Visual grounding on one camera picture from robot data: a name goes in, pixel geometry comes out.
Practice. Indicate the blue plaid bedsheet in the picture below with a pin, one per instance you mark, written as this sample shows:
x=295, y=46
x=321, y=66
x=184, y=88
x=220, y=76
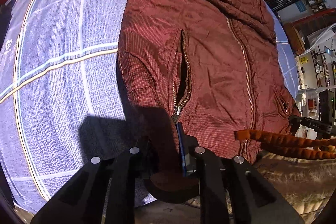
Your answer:
x=52, y=82

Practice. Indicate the maroon padded jacket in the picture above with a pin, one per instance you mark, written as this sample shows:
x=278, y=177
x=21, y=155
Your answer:
x=210, y=56

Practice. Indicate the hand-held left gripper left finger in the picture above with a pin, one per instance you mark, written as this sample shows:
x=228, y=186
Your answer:
x=136, y=161

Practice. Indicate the white shelving unit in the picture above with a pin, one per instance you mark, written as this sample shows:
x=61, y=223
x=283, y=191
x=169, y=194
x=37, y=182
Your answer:
x=317, y=69

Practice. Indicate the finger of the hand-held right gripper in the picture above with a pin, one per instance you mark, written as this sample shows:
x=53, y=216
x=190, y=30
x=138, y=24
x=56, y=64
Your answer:
x=295, y=121

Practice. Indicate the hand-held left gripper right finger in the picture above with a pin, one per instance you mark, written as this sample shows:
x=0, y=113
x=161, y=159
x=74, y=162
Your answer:
x=183, y=158

